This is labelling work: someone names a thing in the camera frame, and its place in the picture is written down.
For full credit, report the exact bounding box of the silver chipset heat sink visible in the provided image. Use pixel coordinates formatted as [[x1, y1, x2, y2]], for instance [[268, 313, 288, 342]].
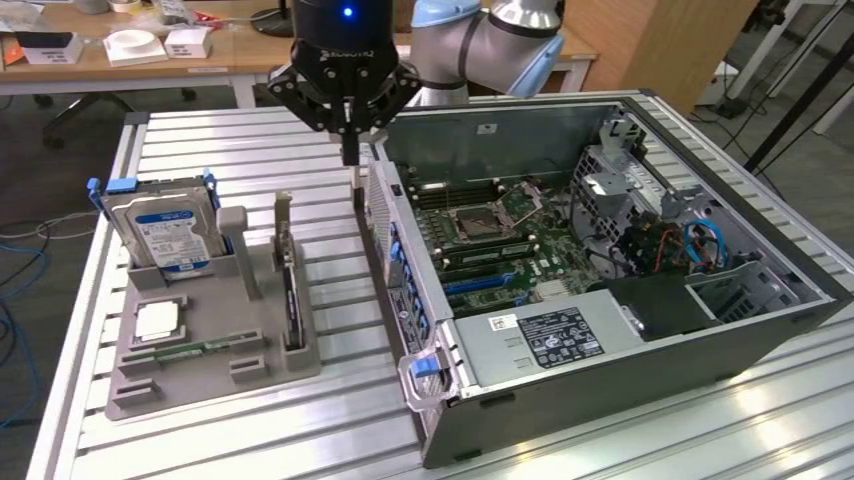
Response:
[[532, 279, 572, 301]]

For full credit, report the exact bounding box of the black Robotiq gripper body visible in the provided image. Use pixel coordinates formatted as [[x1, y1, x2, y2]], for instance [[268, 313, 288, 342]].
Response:
[[292, 0, 400, 121]]

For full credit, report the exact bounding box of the blue plastic disk caddy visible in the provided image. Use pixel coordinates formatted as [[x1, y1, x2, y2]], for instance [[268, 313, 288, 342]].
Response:
[[88, 168, 234, 274]]

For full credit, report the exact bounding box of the white floor cable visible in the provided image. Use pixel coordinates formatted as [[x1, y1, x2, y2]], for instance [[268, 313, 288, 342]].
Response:
[[0, 209, 101, 241]]

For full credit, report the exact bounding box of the black tripod pole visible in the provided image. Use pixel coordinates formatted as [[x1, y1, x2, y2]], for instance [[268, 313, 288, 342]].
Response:
[[740, 29, 854, 174]]

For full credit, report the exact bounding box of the orange box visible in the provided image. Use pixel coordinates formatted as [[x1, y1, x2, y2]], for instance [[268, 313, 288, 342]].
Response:
[[0, 35, 25, 71]]

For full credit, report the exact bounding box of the blue disk wire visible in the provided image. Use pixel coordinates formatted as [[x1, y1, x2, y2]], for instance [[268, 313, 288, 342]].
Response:
[[683, 218, 730, 274]]

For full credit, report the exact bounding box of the blue floor cable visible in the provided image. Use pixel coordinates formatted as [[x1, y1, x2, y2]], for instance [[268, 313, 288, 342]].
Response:
[[0, 239, 52, 431]]

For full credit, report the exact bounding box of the grey parts rack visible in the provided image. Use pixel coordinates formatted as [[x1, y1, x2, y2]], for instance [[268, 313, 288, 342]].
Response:
[[104, 204, 323, 421]]

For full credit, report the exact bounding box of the grey power supply unit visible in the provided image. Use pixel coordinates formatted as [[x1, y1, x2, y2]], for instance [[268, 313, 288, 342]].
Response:
[[439, 289, 645, 391]]

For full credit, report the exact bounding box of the metal drive cage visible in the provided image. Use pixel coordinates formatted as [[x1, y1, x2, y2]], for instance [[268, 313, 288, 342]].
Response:
[[572, 114, 708, 239]]

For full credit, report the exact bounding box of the silver CPU chip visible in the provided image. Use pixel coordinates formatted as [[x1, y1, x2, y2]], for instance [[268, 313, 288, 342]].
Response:
[[136, 302, 182, 341]]

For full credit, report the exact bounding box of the green loose RAM stick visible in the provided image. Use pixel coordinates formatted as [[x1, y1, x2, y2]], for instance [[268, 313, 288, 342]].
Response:
[[122, 335, 261, 364]]

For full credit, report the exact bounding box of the black wire bundle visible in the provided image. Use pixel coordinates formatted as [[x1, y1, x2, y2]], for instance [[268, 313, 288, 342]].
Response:
[[585, 212, 688, 279]]

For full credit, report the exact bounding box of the white box black lid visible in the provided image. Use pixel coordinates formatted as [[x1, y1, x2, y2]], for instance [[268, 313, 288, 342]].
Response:
[[13, 31, 85, 66]]

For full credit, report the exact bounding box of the black round lamp base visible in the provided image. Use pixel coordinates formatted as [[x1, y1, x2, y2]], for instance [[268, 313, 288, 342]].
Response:
[[249, 0, 299, 37]]

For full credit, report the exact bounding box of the metal socket cover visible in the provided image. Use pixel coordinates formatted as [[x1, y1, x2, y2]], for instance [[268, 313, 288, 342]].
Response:
[[496, 180, 549, 224]]

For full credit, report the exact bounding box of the white box round insert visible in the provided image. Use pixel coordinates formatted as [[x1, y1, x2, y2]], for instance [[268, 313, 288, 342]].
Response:
[[102, 28, 169, 68]]

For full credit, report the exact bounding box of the wooden cabinet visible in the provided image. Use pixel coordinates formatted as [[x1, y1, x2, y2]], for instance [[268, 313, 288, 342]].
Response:
[[579, 0, 762, 114]]

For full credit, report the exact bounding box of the metal disk bay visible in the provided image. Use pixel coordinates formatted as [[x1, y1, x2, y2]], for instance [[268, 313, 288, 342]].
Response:
[[684, 259, 806, 324]]

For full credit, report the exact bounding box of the green motherboard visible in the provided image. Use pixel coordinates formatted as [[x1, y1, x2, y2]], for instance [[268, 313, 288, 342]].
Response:
[[399, 164, 605, 319]]

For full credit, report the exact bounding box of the black chair base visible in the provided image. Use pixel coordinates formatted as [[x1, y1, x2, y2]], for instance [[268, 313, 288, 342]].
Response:
[[32, 87, 198, 149]]

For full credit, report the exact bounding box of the CPU socket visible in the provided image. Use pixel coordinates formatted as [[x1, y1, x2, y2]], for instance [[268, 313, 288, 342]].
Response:
[[447, 202, 519, 246]]

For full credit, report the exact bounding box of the white floor box red dot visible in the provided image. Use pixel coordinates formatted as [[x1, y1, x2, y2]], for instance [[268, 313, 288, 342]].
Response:
[[692, 59, 742, 109]]

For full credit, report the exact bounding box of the blue expansion slot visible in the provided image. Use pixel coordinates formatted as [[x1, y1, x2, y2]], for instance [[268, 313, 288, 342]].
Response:
[[440, 272, 519, 296]]

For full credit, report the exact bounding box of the silver hard disk blue label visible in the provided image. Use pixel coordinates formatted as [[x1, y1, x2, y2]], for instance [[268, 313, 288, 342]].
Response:
[[109, 194, 218, 281]]

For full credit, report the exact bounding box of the wooden desk white frame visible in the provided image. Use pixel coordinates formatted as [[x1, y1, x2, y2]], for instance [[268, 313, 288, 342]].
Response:
[[0, 0, 258, 109], [232, 0, 600, 109]]

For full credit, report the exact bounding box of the clear plastic bag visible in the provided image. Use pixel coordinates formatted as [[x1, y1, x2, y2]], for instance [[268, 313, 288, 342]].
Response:
[[0, 3, 48, 35]]

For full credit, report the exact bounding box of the open dark grey PC case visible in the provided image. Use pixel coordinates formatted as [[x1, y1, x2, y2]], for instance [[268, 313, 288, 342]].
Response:
[[351, 97, 854, 470]]

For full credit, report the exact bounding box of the green graphics card black fan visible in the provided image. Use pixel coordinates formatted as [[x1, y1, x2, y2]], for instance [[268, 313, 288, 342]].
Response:
[[269, 191, 308, 351]]

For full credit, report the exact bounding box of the small white labelled box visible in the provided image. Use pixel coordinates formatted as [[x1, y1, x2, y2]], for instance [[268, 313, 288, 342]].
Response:
[[162, 27, 213, 59]]

